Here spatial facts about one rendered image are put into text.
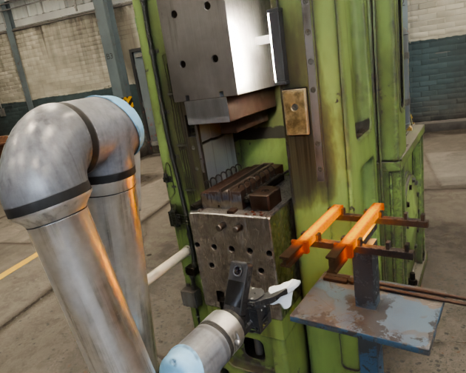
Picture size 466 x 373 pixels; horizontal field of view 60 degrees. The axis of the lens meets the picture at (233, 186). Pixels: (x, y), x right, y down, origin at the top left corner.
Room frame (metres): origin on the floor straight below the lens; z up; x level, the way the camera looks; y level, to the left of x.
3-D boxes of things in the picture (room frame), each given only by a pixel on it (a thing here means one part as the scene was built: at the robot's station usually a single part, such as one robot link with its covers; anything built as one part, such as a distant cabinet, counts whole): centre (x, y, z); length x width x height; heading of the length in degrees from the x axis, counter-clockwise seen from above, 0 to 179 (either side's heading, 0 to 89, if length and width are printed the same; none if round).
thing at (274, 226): (1.75, -0.11, 0.69); 0.56 x 0.38 x 0.45; 147
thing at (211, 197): (1.77, -0.06, 0.96); 0.42 x 0.20 x 0.09; 147
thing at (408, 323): (1.10, -0.36, 0.69); 0.40 x 0.30 x 0.02; 54
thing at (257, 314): (0.78, 0.02, 0.94); 0.12 x 0.08 x 0.09; 144
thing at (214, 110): (1.77, -0.06, 1.32); 0.42 x 0.20 x 0.10; 147
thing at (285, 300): (0.82, -0.08, 0.94); 0.09 x 0.03 x 0.06; 108
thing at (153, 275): (1.71, 0.40, 0.62); 0.44 x 0.05 x 0.05; 147
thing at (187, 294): (1.89, 0.30, 0.36); 0.09 x 0.07 x 0.12; 57
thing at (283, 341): (1.75, -0.11, 0.23); 0.55 x 0.37 x 0.47; 147
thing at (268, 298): (0.80, -0.04, 0.96); 0.09 x 0.05 x 0.02; 108
